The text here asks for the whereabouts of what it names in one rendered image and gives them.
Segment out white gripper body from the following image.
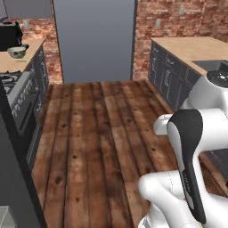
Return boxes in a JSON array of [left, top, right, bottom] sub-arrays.
[[153, 113, 175, 136]]

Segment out grey fridge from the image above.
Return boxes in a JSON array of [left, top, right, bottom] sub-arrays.
[[52, 0, 138, 85]]

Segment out dark grey cupboard front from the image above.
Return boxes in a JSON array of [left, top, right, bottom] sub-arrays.
[[204, 147, 228, 180]]

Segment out grey sink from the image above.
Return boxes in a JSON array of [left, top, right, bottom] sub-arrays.
[[191, 59, 228, 72]]

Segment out dark grey base cupboards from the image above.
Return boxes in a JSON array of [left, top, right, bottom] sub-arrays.
[[26, 44, 50, 173]]

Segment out grey oven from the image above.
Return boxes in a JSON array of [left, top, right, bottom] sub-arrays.
[[7, 70, 42, 136]]

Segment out dark grey tall panel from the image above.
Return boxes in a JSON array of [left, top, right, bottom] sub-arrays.
[[0, 79, 48, 228]]

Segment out black gas hob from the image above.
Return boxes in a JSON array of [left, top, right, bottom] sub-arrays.
[[0, 70, 22, 95]]

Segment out pale grey box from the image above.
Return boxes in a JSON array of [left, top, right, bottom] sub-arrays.
[[0, 206, 16, 228]]

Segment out dark grey cupboards with handles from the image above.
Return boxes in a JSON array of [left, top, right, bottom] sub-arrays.
[[148, 40, 207, 113]]

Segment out grey wall cupboard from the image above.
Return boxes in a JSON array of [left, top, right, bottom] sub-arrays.
[[0, 0, 54, 20]]

